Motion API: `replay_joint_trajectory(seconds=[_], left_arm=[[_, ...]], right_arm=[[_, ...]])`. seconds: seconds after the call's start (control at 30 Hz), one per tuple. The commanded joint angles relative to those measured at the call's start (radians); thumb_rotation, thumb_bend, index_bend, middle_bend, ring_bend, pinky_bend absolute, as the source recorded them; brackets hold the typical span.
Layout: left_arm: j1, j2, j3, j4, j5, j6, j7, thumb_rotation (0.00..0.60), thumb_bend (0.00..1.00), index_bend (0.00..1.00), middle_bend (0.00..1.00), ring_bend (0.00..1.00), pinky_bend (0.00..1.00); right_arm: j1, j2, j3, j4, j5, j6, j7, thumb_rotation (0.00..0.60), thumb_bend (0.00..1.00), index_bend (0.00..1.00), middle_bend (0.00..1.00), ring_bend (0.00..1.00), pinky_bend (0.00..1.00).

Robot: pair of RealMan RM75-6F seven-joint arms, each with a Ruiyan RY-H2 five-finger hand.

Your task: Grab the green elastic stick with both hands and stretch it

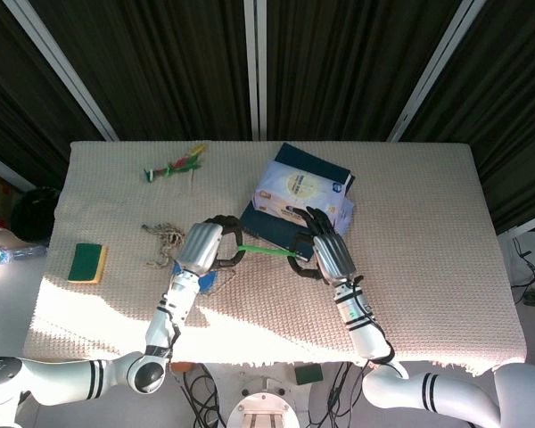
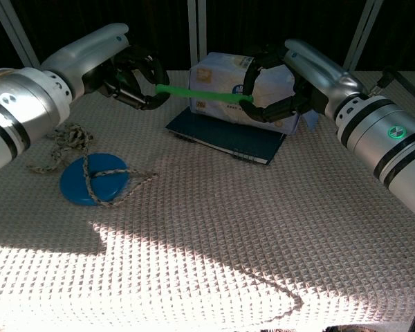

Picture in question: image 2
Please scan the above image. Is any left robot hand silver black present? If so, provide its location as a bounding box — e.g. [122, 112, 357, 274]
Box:
[41, 22, 170, 111]

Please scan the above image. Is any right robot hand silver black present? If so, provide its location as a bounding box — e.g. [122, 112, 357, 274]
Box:
[240, 37, 364, 125]

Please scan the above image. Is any green stick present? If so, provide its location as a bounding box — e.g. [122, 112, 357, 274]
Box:
[154, 84, 255, 104]

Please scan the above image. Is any dark pleated curtain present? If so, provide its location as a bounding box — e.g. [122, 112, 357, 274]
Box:
[0, 0, 415, 72]

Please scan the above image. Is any pale purple tissue pack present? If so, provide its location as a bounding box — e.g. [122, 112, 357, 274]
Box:
[188, 51, 317, 136]

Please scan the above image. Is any dark blue notebook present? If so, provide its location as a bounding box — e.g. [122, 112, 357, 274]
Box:
[165, 109, 288, 167]

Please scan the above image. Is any blue plastic disc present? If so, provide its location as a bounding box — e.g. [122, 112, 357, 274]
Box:
[59, 153, 129, 208]

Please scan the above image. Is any beige waffle tablecloth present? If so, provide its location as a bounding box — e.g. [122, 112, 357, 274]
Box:
[0, 68, 415, 332]

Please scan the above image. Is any grey aluminium frame post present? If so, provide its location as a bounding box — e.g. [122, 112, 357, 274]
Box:
[342, 0, 383, 72]
[0, 0, 41, 68]
[187, 0, 208, 72]

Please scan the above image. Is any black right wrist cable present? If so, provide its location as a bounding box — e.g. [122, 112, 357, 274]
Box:
[368, 65, 415, 104]

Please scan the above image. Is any braided beige rope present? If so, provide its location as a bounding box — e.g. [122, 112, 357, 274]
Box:
[26, 122, 159, 208]

